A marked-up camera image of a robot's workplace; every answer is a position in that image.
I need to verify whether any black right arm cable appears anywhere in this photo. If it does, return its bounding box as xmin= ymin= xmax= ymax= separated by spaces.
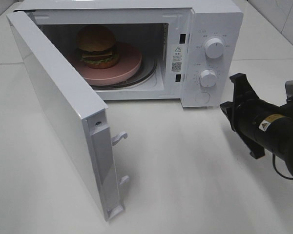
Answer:
xmin=272 ymin=155 xmax=293 ymax=181

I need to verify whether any pink round plate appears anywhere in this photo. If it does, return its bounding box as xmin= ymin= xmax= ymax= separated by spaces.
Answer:
xmin=68 ymin=42 xmax=142 ymax=86

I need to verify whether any white microwave oven body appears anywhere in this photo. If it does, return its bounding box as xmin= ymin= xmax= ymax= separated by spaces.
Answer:
xmin=14 ymin=0 xmax=243 ymax=107

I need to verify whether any glass microwave turntable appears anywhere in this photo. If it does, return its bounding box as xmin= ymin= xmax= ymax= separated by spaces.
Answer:
xmin=91 ymin=59 xmax=157 ymax=90

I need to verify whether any white microwave door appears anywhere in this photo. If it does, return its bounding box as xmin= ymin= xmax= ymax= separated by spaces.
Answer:
xmin=7 ymin=11 xmax=129 ymax=221

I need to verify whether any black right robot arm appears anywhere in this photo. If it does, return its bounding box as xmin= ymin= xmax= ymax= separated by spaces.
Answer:
xmin=220 ymin=73 xmax=293 ymax=180

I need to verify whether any round white door release button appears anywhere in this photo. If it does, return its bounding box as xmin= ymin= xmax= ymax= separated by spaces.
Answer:
xmin=195 ymin=92 xmax=210 ymax=106

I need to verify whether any white microwave knob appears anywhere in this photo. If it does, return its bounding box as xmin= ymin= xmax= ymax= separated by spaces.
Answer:
xmin=198 ymin=70 xmax=217 ymax=88
xmin=204 ymin=37 xmax=225 ymax=59

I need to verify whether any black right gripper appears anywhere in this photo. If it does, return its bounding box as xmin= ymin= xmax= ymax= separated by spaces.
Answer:
xmin=220 ymin=73 xmax=293 ymax=178

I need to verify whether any burger with lettuce and cheese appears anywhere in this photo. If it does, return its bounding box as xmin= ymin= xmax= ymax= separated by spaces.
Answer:
xmin=76 ymin=24 xmax=120 ymax=69

